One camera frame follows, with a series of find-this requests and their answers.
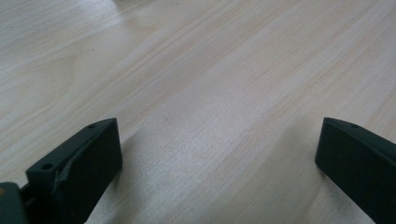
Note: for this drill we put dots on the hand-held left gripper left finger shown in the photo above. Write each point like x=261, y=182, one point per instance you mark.
x=84, y=174

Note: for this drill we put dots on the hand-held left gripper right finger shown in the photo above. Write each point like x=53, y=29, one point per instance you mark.
x=358, y=168

